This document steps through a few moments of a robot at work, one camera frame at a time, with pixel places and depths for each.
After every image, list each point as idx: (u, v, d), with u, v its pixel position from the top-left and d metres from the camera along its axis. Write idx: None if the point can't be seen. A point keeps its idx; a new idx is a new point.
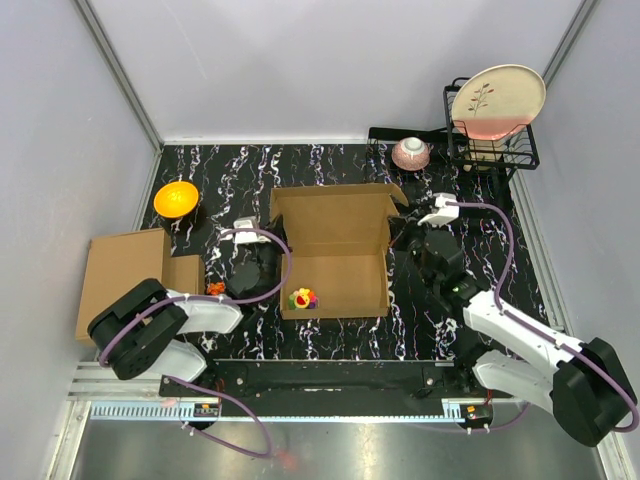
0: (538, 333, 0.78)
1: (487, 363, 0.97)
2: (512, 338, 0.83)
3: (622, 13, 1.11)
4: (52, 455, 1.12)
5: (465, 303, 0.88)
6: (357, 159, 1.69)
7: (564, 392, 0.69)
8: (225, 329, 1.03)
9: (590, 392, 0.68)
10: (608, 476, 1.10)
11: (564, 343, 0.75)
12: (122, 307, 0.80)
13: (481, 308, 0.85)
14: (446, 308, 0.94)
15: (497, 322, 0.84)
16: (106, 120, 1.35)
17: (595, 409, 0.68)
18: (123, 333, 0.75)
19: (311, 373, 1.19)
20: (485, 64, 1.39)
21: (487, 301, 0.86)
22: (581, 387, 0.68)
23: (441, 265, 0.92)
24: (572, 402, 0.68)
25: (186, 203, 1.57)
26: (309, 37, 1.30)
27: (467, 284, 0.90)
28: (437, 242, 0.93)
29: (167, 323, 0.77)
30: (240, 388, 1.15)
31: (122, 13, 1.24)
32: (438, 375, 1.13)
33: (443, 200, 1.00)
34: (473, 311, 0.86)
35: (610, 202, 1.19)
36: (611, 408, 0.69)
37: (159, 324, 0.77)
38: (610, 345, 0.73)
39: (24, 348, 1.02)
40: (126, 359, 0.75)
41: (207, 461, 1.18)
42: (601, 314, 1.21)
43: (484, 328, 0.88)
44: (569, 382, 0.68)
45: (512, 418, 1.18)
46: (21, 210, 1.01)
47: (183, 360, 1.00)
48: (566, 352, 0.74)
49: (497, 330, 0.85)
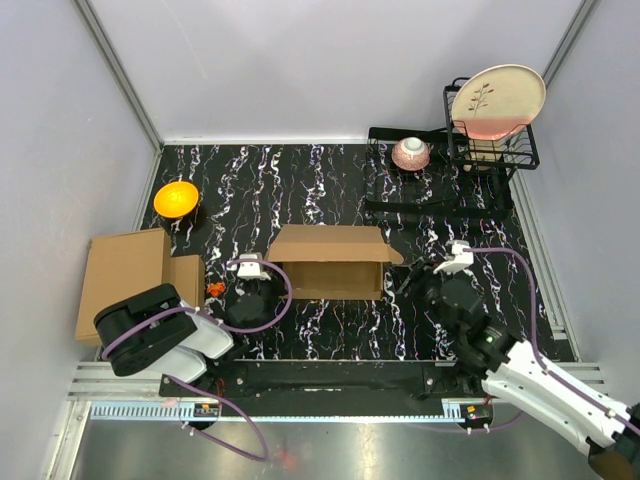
0: (591, 401, 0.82)
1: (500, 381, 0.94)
2: (554, 396, 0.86)
3: (623, 13, 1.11)
4: (52, 454, 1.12)
5: (505, 358, 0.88)
6: (357, 159, 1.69)
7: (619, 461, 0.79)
8: (217, 350, 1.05)
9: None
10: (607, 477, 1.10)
11: (617, 413, 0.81)
12: (135, 304, 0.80)
13: (523, 366, 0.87)
14: (479, 358, 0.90)
15: (542, 382, 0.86)
16: (106, 119, 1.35)
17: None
18: (130, 333, 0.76)
19: (311, 373, 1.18)
20: (485, 64, 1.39)
21: (527, 357, 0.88)
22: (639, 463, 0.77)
23: (465, 314, 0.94)
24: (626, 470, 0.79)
25: (186, 203, 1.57)
26: (309, 38, 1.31)
27: (498, 333, 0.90)
28: (455, 292, 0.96)
29: (174, 331, 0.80)
30: (240, 388, 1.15)
31: (122, 14, 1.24)
32: (437, 375, 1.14)
33: (460, 245, 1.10)
34: (515, 369, 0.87)
35: (610, 203, 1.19)
36: None
37: (169, 329, 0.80)
38: None
39: (24, 347, 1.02)
40: (127, 357, 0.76)
41: (207, 461, 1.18)
42: (601, 314, 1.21)
43: (519, 380, 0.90)
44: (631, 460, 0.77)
45: (511, 418, 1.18)
46: (21, 209, 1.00)
47: (185, 361, 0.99)
48: (617, 421, 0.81)
49: (535, 387, 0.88)
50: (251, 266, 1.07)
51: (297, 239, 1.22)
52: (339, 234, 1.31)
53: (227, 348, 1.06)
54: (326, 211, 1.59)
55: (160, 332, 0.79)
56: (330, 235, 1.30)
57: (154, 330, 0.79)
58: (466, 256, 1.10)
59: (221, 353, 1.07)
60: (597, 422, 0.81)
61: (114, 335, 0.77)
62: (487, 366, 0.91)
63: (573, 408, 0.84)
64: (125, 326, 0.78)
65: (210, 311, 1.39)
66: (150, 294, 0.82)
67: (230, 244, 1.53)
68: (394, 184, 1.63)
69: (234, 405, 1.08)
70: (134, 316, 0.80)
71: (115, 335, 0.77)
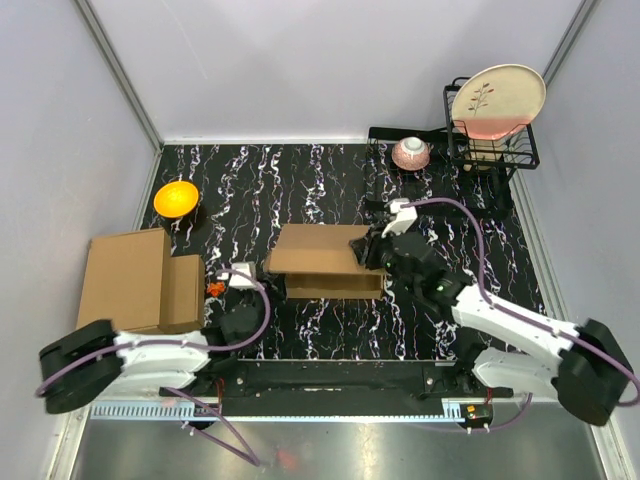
0: (536, 325, 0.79)
1: (485, 362, 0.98)
2: (508, 332, 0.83)
3: (623, 12, 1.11)
4: (53, 454, 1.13)
5: (453, 302, 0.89)
6: (357, 159, 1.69)
7: (569, 381, 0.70)
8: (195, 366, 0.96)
9: (596, 377, 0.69)
10: (608, 477, 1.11)
11: (561, 330, 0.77)
12: (68, 345, 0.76)
13: (471, 305, 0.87)
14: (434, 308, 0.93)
15: (490, 317, 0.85)
16: (106, 119, 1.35)
17: (604, 393, 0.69)
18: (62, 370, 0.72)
19: (312, 373, 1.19)
20: (485, 64, 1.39)
21: (474, 296, 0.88)
22: (587, 373, 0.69)
23: (416, 266, 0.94)
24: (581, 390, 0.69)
25: (186, 202, 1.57)
26: (309, 37, 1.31)
27: (450, 282, 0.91)
28: (407, 245, 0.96)
29: (108, 370, 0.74)
30: (240, 388, 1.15)
31: (122, 13, 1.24)
32: (437, 375, 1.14)
33: (397, 203, 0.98)
34: (464, 309, 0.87)
35: (610, 203, 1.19)
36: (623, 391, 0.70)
37: (98, 369, 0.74)
38: (603, 324, 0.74)
39: (24, 347, 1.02)
40: (61, 397, 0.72)
41: (206, 461, 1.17)
42: (601, 315, 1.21)
43: (475, 325, 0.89)
44: (574, 370, 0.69)
45: (510, 418, 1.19)
46: (21, 209, 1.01)
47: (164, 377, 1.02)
48: (564, 339, 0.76)
49: (489, 325, 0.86)
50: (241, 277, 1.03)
51: (297, 242, 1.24)
52: (335, 231, 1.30)
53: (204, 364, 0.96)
54: (326, 211, 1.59)
55: (90, 371, 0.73)
56: (325, 233, 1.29)
57: (85, 369, 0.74)
58: (408, 213, 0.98)
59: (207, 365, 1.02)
60: (543, 344, 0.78)
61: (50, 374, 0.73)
62: (443, 315, 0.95)
63: (519, 335, 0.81)
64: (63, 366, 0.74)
65: (211, 311, 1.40)
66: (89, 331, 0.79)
67: (230, 244, 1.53)
68: (394, 183, 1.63)
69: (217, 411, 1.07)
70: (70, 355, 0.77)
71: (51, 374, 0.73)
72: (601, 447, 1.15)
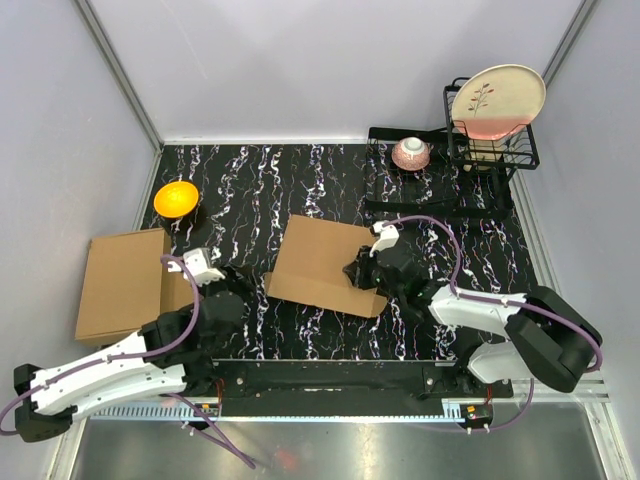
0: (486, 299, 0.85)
1: (476, 357, 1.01)
2: (475, 315, 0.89)
3: (622, 13, 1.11)
4: (52, 454, 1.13)
5: (429, 302, 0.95)
6: (357, 159, 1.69)
7: (521, 343, 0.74)
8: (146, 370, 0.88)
9: (545, 336, 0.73)
10: (608, 476, 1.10)
11: (509, 299, 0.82)
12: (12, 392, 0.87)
13: (441, 300, 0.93)
14: (418, 314, 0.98)
15: (456, 306, 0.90)
16: (106, 120, 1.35)
17: (557, 351, 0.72)
18: None
19: (311, 373, 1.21)
20: (485, 64, 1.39)
21: (446, 293, 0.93)
22: (534, 333, 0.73)
23: (398, 274, 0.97)
24: (533, 351, 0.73)
25: (185, 203, 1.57)
26: (309, 38, 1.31)
27: (430, 288, 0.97)
28: (387, 254, 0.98)
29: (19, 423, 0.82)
30: (240, 388, 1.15)
31: (122, 13, 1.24)
32: (438, 375, 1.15)
33: (379, 224, 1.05)
34: (436, 305, 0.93)
35: (610, 202, 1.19)
36: (577, 350, 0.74)
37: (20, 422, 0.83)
38: (549, 289, 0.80)
39: (23, 347, 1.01)
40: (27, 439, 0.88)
41: (207, 461, 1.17)
42: (602, 315, 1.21)
43: (453, 319, 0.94)
44: (522, 330, 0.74)
45: (509, 419, 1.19)
46: (21, 209, 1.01)
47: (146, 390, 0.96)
48: (513, 306, 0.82)
49: (461, 314, 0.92)
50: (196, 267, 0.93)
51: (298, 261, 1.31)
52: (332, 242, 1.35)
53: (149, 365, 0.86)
54: (326, 211, 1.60)
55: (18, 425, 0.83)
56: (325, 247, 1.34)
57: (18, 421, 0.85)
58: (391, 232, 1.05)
59: (173, 364, 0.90)
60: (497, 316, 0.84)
61: None
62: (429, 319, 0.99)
63: (482, 314, 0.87)
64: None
65: None
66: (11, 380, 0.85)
67: (230, 245, 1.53)
68: (394, 184, 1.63)
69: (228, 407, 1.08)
70: None
71: None
72: (601, 446, 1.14)
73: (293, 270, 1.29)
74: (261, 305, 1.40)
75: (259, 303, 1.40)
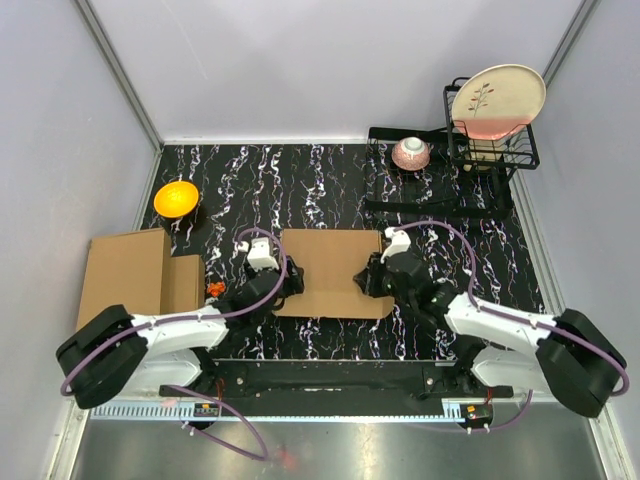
0: (515, 319, 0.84)
1: (483, 360, 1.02)
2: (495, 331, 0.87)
3: (622, 12, 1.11)
4: (52, 454, 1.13)
5: (445, 310, 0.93)
6: (357, 159, 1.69)
7: (550, 369, 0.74)
8: (213, 344, 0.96)
9: (575, 363, 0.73)
10: (608, 477, 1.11)
11: (539, 322, 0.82)
12: (85, 338, 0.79)
13: (460, 311, 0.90)
14: (431, 320, 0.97)
15: (477, 320, 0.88)
16: (106, 120, 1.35)
17: (587, 378, 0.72)
18: (81, 366, 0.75)
19: (312, 373, 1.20)
20: (485, 64, 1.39)
21: (464, 304, 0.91)
22: (564, 360, 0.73)
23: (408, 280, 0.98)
24: (561, 377, 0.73)
25: (186, 202, 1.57)
26: (309, 38, 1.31)
27: (444, 292, 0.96)
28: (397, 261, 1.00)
29: (121, 358, 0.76)
30: (240, 388, 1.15)
31: (122, 13, 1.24)
32: (437, 375, 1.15)
33: (390, 228, 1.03)
34: (454, 315, 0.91)
35: (610, 202, 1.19)
36: (604, 375, 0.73)
37: (118, 357, 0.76)
38: (581, 313, 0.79)
39: (23, 347, 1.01)
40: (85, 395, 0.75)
41: (206, 461, 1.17)
42: (602, 315, 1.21)
43: (469, 332, 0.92)
44: (552, 358, 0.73)
45: (509, 418, 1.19)
46: (21, 209, 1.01)
47: (171, 371, 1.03)
48: (543, 329, 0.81)
49: (478, 329, 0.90)
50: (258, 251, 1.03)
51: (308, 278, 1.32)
52: (339, 251, 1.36)
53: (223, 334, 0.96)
54: (326, 211, 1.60)
55: (110, 361, 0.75)
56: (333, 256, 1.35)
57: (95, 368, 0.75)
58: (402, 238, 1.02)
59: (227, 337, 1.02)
60: (524, 339, 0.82)
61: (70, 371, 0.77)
62: (440, 327, 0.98)
63: (504, 332, 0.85)
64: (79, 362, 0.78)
65: None
66: (96, 324, 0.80)
67: (230, 245, 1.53)
68: (394, 183, 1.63)
69: (229, 406, 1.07)
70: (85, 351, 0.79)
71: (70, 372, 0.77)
72: (601, 446, 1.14)
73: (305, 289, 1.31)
74: None
75: None
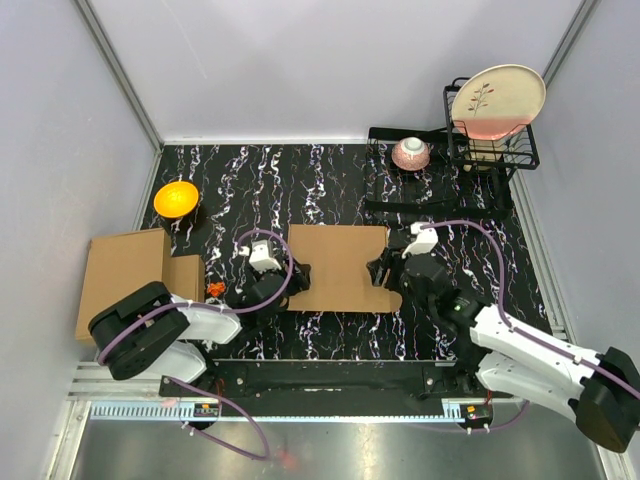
0: (556, 351, 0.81)
1: (491, 367, 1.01)
2: (526, 354, 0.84)
3: (622, 13, 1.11)
4: (52, 454, 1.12)
5: (471, 321, 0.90)
6: (357, 159, 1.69)
7: (591, 409, 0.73)
8: (221, 341, 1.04)
9: (614, 405, 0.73)
10: (608, 477, 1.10)
11: (583, 359, 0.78)
12: (125, 308, 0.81)
13: (490, 328, 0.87)
14: (451, 328, 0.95)
15: (509, 341, 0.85)
16: (106, 120, 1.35)
17: (621, 419, 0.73)
18: (125, 334, 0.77)
19: (312, 373, 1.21)
20: (485, 64, 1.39)
21: (494, 319, 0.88)
22: (607, 404, 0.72)
23: (429, 285, 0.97)
24: (599, 415, 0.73)
25: (186, 202, 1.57)
26: (309, 39, 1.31)
27: (467, 301, 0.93)
28: (419, 265, 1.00)
29: (165, 330, 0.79)
30: (240, 388, 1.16)
31: (121, 13, 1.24)
32: (438, 375, 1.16)
33: (418, 224, 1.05)
34: (481, 331, 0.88)
35: (610, 203, 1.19)
36: (634, 413, 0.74)
37: (161, 329, 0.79)
38: (623, 354, 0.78)
39: (23, 347, 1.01)
40: (121, 363, 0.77)
41: (207, 461, 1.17)
42: (602, 316, 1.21)
43: (491, 345, 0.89)
44: (596, 399, 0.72)
45: (507, 421, 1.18)
46: (21, 209, 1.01)
47: (182, 363, 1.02)
48: (586, 368, 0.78)
49: (506, 348, 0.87)
50: (258, 253, 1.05)
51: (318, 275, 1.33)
52: (348, 250, 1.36)
53: (236, 331, 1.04)
54: (326, 211, 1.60)
55: (153, 332, 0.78)
56: (345, 261, 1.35)
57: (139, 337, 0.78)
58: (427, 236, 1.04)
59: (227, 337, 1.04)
60: (564, 372, 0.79)
61: (108, 338, 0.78)
62: (459, 335, 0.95)
63: (542, 362, 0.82)
64: (117, 330, 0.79)
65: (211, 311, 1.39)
66: (137, 297, 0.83)
67: (230, 245, 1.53)
68: (394, 183, 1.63)
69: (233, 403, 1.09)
70: (124, 320, 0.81)
71: (109, 338, 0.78)
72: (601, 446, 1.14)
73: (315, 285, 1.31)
74: None
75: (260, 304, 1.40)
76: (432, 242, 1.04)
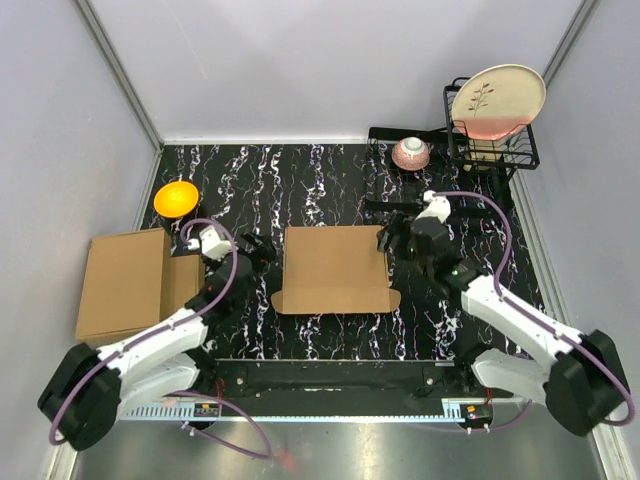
0: (541, 324, 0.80)
1: (485, 360, 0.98)
2: (509, 324, 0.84)
3: (622, 13, 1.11)
4: (52, 454, 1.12)
5: (464, 287, 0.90)
6: (357, 159, 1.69)
7: (558, 382, 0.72)
8: (197, 345, 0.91)
9: (586, 385, 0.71)
10: (607, 476, 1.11)
11: (564, 334, 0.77)
12: (58, 386, 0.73)
13: (480, 294, 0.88)
14: (443, 291, 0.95)
15: (496, 309, 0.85)
16: (106, 120, 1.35)
17: (588, 403, 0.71)
18: (62, 416, 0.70)
19: (311, 373, 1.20)
20: (485, 64, 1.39)
21: (487, 288, 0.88)
22: (577, 381, 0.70)
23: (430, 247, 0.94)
24: (567, 394, 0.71)
25: (185, 203, 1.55)
26: (309, 38, 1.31)
27: (465, 268, 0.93)
28: (424, 226, 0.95)
29: (100, 397, 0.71)
30: (240, 388, 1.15)
31: (121, 13, 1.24)
32: (438, 375, 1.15)
33: (430, 193, 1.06)
34: (472, 296, 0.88)
35: (610, 202, 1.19)
36: (605, 401, 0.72)
37: (95, 396, 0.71)
38: (609, 339, 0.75)
39: (23, 348, 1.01)
40: (76, 441, 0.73)
41: (207, 461, 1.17)
42: (602, 316, 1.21)
43: (479, 313, 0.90)
44: (566, 373, 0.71)
45: (511, 418, 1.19)
46: (21, 209, 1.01)
47: (166, 383, 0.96)
48: (565, 343, 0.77)
49: (494, 317, 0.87)
50: (211, 239, 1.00)
51: (314, 276, 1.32)
52: (347, 251, 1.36)
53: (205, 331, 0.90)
54: (326, 211, 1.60)
55: (90, 401, 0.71)
56: (344, 263, 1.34)
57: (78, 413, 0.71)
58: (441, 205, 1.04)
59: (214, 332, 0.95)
60: (544, 345, 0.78)
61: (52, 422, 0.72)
62: (450, 300, 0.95)
63: (523, 333, 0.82)
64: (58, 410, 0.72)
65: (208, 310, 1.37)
66: (63, 372, 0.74)
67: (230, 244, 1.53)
68: (394, 183, 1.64)
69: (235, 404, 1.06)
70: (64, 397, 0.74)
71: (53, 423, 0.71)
72: (601, 447, 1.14)
73: (310, 285, 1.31)
74: (261, 305, 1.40)
75: (259, 303, 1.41)
76: (443, 213, 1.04)
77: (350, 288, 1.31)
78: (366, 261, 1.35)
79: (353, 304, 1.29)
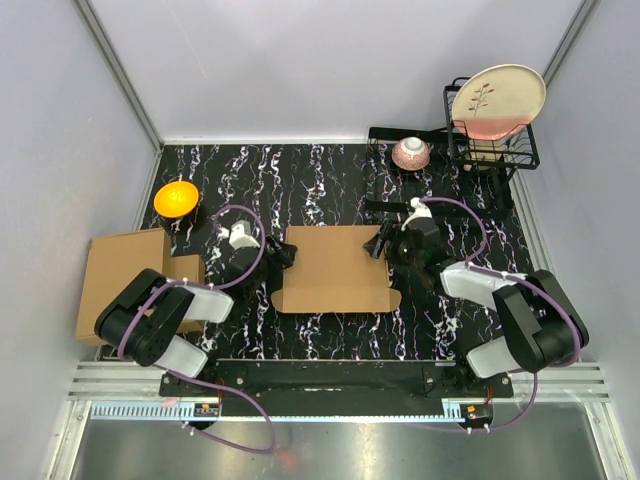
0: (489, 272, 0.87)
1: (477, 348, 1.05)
2: (475, 285, 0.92)
3: (622, 13, 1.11)
4: (52, 454, 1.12)
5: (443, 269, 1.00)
6: (357, 159, 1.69)
7: (503, 309, 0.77)
8: (219, 317, 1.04)
9: (528, 310, 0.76)
10: (608, 476, 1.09)
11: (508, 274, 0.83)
12: (128, 300, 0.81)
13: (455, 268, 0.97)
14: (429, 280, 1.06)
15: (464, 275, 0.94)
16: (106, 119, 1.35)
17: (539, 333, 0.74)
18: (136, 322, 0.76)
19: (312, 373, 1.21)
20: (485, 63, 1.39)
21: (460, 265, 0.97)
22: (521, 307, 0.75)
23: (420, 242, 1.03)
24: (513, 319, 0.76)
25: (185, 202, 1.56)
26: (309, 38, 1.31)
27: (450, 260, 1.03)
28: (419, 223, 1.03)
29: (173, 309, 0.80)
30: (240, 388, 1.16)
31: (121, 12, 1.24)
32: (437, 375, 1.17)
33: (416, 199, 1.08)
34: (448, 273, 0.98)
35: (610, 202, 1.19)
36: (561, 338, 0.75)
37: (168, 307, 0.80)
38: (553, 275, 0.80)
39: (23, 348, 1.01)
40: (140, 355, 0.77)
41: (207, 461, 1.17)
42: (602, 315, 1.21)
43: (458, 287, 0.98)
44: (506, 297, 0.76)
45: (510, 418, 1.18)
46: (21, 209, 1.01)
47: (187, 353, 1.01)
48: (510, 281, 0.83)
49: (465, 283, 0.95)
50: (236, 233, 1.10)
51: (310, 274, 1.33)
52: (344, 250, 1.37)
53: (230, 306, 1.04)
54: (326, 211, 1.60)
55: (162, 311, 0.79)
56: (340, 262, 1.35)
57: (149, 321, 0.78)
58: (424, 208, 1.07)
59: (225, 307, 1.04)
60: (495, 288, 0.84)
61: (118, 331, 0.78)
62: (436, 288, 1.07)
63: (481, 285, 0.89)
64: (127, 322, 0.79)
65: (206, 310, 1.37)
66: (136, 287, 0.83)
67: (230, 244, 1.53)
68: (394, 183, 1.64)
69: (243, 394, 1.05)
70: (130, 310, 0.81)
71: (119, 332, 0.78)
72: (601, 446, 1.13)
73: (306, 285, 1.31)
74: (261, 305, 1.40)
75: (259, 303, 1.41)
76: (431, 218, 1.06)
77: (347, 286, 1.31)
78: (362, 261, 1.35)
79: (350, 302, 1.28)
